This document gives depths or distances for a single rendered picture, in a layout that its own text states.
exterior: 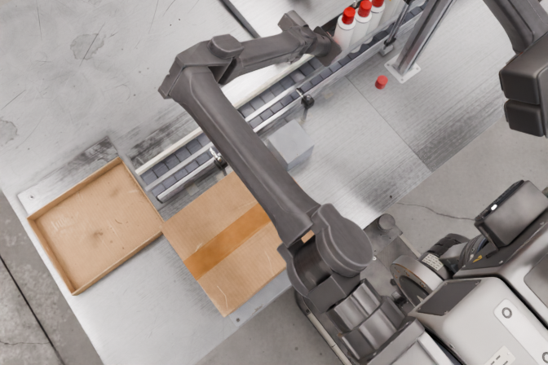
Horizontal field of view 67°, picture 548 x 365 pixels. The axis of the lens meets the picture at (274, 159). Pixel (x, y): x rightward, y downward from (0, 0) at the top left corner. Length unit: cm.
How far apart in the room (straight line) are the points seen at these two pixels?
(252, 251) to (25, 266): 158
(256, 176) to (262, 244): 35
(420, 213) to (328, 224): 165
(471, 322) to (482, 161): 187
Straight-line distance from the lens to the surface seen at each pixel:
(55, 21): 164
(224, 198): 94
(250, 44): 87
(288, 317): 204
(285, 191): 59
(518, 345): 58
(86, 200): 134
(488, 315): 57
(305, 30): 107
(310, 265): 58
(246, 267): 92
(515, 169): 246
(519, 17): 75
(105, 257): 129
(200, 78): 66
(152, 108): 137
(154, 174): 124
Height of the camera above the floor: 203
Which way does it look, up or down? 73 degrees down
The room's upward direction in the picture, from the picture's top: 2 degrees clockwise
